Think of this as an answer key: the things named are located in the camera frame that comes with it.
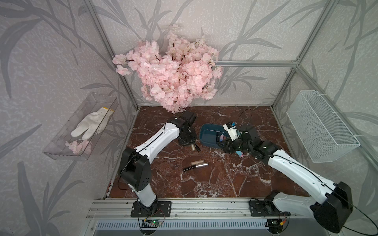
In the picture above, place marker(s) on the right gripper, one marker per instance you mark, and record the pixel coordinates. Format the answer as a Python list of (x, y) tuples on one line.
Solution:
[(227, 144)]

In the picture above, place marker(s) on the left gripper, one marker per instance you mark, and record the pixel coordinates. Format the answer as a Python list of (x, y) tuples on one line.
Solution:
[(193, 139)]

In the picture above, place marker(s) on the teal plastic storage box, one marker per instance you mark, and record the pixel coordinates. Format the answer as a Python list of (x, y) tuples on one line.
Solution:
[(208, 134)]

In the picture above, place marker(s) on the beige lipstick tube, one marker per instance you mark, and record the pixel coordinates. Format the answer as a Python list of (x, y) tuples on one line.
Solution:
[(197, 162)]

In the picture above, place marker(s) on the silver mascara cap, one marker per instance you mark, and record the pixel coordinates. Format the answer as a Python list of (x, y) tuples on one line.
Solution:
[(201, 165)]

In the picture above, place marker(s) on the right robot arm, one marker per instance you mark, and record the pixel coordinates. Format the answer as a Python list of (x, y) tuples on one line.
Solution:
[(328, 203)]

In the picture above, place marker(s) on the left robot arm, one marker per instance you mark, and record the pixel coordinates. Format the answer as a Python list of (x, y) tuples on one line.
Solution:
[(136, 162)]

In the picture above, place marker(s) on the pink cherry blossom tree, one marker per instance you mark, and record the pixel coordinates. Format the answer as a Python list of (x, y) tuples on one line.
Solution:
[(186, 72)]

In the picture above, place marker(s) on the right circuit board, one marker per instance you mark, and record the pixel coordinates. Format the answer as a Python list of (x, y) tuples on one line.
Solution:
[(275, 223)]

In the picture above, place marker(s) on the circuit board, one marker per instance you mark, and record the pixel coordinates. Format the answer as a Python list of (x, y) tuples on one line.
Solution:
[(152, 223), (275, 223)]

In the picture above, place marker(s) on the white work glove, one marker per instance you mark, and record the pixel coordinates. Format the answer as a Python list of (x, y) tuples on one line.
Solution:
[(93, 124)]

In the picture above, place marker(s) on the left circuit board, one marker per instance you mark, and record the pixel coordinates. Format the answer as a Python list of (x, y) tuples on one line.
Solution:
[(152, 223)]

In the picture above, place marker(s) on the pink flower sprig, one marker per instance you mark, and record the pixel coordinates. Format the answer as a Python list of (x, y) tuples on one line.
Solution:
[(79, 147)]

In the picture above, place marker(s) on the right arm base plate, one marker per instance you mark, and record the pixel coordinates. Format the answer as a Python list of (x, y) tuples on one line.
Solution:
[(265, 207)]

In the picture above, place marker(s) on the aluminium front rail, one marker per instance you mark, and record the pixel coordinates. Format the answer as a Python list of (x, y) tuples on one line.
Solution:
[(202, 208)]

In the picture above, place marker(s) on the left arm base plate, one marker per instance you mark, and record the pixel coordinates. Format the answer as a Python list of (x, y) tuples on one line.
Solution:
[(151, 209)]

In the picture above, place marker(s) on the white wire mesh basket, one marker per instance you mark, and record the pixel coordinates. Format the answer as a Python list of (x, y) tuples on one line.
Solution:
[(324, 135)]

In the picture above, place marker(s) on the clear acrylic wall tray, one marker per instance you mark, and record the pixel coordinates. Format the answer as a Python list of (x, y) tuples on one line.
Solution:
[(57, 150)]

